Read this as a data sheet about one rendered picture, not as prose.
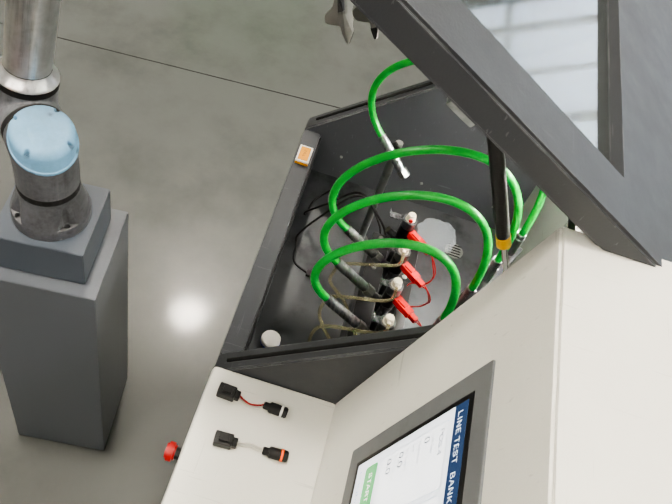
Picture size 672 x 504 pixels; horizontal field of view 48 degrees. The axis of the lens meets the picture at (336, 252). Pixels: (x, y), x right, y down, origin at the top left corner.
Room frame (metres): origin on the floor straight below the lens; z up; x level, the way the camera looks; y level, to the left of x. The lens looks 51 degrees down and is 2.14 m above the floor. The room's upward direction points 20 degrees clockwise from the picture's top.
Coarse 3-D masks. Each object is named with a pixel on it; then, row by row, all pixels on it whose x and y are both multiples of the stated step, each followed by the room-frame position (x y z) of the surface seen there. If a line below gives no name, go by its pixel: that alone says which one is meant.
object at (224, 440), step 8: (216, 432) 0.49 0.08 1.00; (224, 432) 0.49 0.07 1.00; (216, 440) 0.48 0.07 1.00; (224, 440) 0.48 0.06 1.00; (232, 440) 0.49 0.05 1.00; (224, 448) 0.47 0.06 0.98; (256, 448) 0.49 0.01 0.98; (264, 448) 0.49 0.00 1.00; (272, 448) 0.50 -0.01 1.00; (272, 456) 0.48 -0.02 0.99; (280, 456) 0.49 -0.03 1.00
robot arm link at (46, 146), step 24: (24, 120) 0.84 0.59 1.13; (48, 120) 0.87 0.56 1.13; (24, 144) 0.80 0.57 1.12; (48, 144) 0.82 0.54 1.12; (72, 144) 0.85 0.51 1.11; (24, 168) 0.78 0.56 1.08; (48, 168) 0.80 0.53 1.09; (72, 168) 0.83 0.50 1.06; (24, 192) 0.79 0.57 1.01; (48, 192) 0.79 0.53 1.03; (72, 192) 0.83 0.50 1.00
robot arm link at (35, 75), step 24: (24, 0) 0.93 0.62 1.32; (48, 0) 0.95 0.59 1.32; (24, 24) 0.92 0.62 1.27; (48, 24) 0.95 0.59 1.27; (24, 48) 0.92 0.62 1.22; (48, 48) 0.95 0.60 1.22; (0, 72) 0.91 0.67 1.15; (24, 72) 0.91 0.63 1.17; (48, 72) 0.95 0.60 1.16; (0, 96) 0.89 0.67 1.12; (24, 96) 0.90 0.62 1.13; (48, 96) 0.93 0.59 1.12; (0, 120) 0.86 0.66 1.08
